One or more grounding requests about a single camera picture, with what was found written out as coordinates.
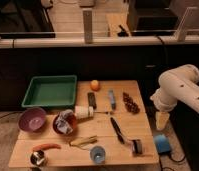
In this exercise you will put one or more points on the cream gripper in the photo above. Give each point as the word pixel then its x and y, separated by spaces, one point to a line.
pixel 161 119

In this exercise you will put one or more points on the dark red grape bunch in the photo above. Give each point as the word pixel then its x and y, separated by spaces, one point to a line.
pixel 130 105

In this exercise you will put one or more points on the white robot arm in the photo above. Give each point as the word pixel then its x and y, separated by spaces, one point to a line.
pixel 178 84

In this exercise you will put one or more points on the metal cup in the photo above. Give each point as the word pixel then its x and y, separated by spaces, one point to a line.
pixel 38 158

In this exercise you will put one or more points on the orange fruit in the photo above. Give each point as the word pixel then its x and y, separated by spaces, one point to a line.
pixel 95 85

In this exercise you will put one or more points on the yellow banana peel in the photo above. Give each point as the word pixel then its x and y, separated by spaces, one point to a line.
pixel 80 142

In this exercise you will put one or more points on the black object on shelf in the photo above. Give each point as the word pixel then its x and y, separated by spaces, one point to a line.
pixel 122 32

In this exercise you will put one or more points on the crumpled white paper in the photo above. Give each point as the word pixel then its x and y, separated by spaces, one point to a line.
pixel 64 122

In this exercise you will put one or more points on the orange carrot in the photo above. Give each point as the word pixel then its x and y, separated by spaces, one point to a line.
pixel 46 147

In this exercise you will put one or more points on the green plastic tray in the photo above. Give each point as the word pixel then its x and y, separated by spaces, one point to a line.
pixel 51 91

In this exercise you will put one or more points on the purple bowl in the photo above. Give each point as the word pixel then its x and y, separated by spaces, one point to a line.
pixel 32 119

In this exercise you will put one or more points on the white slanted bracket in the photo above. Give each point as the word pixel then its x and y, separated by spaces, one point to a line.
pixel 181 31

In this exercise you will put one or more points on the grey upright post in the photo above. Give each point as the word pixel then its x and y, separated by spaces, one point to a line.
pixel 87 22

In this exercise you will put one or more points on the white horizontal rail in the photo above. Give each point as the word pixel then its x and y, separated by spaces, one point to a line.
pixel 96 41

